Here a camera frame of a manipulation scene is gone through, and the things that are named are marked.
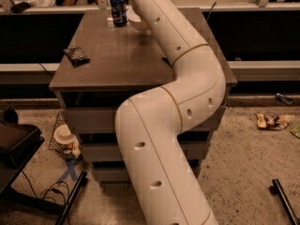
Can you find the wire basket with items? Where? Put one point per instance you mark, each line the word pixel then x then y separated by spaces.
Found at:
pixel 63 141

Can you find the black bar right floor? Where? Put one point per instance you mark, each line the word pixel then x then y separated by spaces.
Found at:
pixel 277 189

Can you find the blue pepsi can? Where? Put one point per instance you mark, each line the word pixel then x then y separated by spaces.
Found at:
pixel 119 15

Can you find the snack wrappers on floor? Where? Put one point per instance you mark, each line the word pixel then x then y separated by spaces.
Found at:
pixel 273 122

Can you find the black bar floor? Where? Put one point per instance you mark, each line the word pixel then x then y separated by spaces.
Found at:
pixel 81 181
pixel 277 189

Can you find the blue snack bag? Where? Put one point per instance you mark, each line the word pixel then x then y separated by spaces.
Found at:
pixel 165 59

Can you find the white bowl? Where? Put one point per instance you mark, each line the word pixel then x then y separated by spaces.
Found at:
pixel 136 20

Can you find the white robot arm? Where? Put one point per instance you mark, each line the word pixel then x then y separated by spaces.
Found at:
pixel 147 125

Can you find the green packet on floor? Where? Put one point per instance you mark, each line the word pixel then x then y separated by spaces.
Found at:
pixel 296 131

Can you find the black device on ledge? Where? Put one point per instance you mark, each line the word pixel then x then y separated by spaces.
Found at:
pixel 19 8

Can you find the black bar left floor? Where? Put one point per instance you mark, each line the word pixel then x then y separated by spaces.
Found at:
pixel 81 181

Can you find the black snack bag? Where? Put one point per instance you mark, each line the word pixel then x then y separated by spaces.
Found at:
pixel 76 56

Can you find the grey drawer cabinet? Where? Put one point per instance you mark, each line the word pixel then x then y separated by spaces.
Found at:
pixel 124 62

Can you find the can on floor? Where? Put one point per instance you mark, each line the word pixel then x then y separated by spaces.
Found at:
pixel 284 99

